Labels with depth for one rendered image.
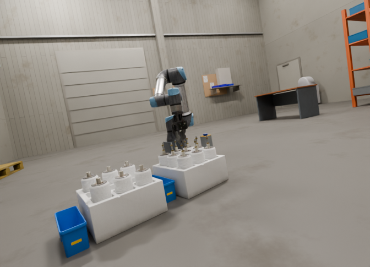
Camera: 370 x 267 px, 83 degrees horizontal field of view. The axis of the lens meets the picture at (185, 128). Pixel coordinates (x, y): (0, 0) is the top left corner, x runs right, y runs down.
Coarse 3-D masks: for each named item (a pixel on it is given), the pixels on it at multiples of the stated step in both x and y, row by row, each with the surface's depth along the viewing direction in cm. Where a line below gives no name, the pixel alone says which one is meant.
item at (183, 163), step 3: (189, 156) 137; (177, 159) 137; (180, 159) 135; (183, 159) 135; (186, 159) 135; (189, 159) 136; (180, 162) 136; (183, 162) 135; (186, 162) 135; (189, 162) 136; (180, 165) 136; (183, 165) 135; (186, 165) 135; (189, 165) 136; (192, 165) 139; (180, 168) 137; (183, 168) 135; (186, 168) 135
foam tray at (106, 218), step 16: (80, 192) 122; (112, 192) 111; (128, 192) 107; (144, 192) 112; (160, 192) 117; (80, 208) 123; (96, 208) 98; (112, 208) 102; (128, 208) 106; (144, 208) 111; (160, 208) 117; (96, 224) 97; (112, 224) 101; (128, 224) 106; (96, 240) 97
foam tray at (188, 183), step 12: (156, 168) 155; (168, 168) 142; (192, 168) 133; (204, 168) 140; (216, 168) 147; (180, 180) 134; (192, 180) 133; (204, 180) 139; (216, 180) 146; (180, 192) 136; (192, 192) 132
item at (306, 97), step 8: (296, 88) 446; (304, 88) 457; (312, 88) 467; (256, 96) 556; (264, 96) 569; (272, 96) 581; (280, 96) 556; (288, 96) 535; (296, 96) 514; (304, 96) 457; (312, 96) 467; (264, 104) 569; (272, 104) 580; (280, 104) 561; (288, 104) 539; (304, 104) 456; (312, 104) 466; (264, 112) 569; (272, 112) 580; (304, 112) 456; (312, 112) 466; (264, 120) 569
